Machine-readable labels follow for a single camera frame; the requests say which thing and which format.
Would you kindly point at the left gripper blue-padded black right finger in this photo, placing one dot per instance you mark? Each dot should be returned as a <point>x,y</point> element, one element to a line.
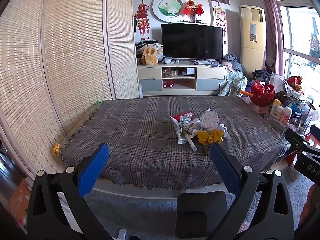
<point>273,218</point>

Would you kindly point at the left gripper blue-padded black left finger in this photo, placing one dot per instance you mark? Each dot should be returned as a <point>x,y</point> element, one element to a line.
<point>46,218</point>

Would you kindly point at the yellow snack bag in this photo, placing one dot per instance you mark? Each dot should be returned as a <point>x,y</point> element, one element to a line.
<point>206,138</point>

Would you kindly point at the pink dotted plastic lid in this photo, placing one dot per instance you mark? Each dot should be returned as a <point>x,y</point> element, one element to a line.
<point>210,120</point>

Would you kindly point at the white green printed wrapper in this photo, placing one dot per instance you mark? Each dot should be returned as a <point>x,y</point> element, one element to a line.
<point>182,127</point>

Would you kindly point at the red cylindrical snack can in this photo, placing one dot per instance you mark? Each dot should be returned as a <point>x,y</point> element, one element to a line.
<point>183,116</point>

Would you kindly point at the black trash bin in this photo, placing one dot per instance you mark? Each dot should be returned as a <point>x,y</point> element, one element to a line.
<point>198,214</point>

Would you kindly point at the white pink-label bottle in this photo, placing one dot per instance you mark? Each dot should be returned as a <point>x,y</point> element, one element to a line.
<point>285,116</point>

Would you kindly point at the white cream bottle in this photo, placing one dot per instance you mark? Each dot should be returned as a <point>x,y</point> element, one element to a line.
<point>277,113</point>

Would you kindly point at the white yellow-cap bottle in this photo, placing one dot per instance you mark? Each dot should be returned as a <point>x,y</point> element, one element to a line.
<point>274,107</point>

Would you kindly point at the red plastic basket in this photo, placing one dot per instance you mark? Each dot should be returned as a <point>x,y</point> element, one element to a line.
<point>263,94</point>

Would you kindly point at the grey plaid table cloth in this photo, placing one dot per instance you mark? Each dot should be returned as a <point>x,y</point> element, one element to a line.
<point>144,150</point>

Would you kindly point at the pink window curtain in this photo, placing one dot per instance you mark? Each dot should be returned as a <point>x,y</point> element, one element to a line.
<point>275,47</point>

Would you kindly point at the cream standing air conditioner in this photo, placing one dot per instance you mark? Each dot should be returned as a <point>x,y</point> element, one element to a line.
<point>253,38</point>

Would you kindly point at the white tv cabinet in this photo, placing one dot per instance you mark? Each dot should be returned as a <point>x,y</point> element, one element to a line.
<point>180,79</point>

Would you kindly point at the bamboo folding screen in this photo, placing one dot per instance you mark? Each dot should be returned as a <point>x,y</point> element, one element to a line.
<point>58,58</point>

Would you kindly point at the black flat television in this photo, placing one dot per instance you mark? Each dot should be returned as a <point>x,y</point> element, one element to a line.
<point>192,41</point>

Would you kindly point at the yellow plush toy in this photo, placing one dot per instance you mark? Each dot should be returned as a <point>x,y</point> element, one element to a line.
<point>149,56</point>

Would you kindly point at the round lotus wall plate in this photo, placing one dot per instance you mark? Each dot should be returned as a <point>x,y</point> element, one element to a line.
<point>169,11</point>

